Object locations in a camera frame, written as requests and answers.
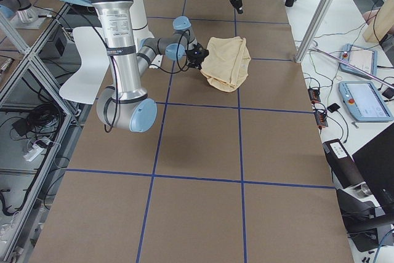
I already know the cream long-sleeve graphic shirt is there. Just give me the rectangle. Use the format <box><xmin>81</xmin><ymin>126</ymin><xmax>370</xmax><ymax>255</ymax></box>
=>
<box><xmin>201</xmin><ymin>36</ymin><xmax>251</xmax><ymax>92</ymax></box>

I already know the white chair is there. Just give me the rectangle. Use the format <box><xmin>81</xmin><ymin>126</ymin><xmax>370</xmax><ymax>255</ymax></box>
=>
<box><xmin>59</xmin><ymin>26</ymin><xmax>110</xmax><ymax>105</ymax></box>

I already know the orange circuit board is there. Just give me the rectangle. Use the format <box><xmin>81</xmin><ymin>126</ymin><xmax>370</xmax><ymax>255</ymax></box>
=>
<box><xmin>308</xmin><ymin>88</ymin><xmax>321</xmax><ymax>103</ymax></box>

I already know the far blue teach pendant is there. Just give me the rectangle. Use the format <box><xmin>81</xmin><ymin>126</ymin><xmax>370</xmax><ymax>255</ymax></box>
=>
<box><xmin>340</xmin><ymin>43</ymin><xmax>377</xmax><ymax>75</ymax></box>

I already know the blue teach pendant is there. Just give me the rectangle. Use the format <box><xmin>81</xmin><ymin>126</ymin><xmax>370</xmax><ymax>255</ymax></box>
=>
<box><xmin>338</xmin><ymin>81</ymin><xmax>393</xmax><ymax>123</ymax></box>
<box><xmin>340</xmin><ymin>43</ymin><xmax>377</xmax><ymax>75</ymax></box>

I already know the near blue teach pendant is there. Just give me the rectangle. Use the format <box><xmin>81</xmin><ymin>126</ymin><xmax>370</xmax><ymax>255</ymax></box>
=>
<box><xmin>338</xmin><ymin>81</ymin><xmax>393</xmax><ymax>123</ymax></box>

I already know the white power strip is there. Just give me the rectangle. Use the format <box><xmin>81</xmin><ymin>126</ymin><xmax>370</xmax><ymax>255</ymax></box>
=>
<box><xmin>23</xmin><ymin>139</ymin><xmax>49</xmax><ymax>162</ymax></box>

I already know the black monitor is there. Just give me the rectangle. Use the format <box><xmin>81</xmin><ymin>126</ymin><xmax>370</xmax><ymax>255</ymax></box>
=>
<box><xmin>337</xmin><ymin>125</ymin><xmax>393</xmax><ymax>252</ymax></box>

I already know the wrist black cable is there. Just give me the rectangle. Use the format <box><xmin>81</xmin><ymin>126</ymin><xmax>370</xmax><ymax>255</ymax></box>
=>
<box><xmin>103</xmin><ymin>27</ymin><xmax>198</xmax><ymax>134</ymax></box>

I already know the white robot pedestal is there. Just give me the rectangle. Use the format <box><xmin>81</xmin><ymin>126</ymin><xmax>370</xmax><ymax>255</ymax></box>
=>
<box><xmin>129</xmin><ymin>0</ymin><xmax>163</xmax><ymax>76</ymax></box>

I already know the aluminium frame post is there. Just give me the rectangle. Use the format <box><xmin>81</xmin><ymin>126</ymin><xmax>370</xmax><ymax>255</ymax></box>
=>
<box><xmin>294</xmin><ymin>0</ymin><xmax>333</xmax><ymax>63</ymax></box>

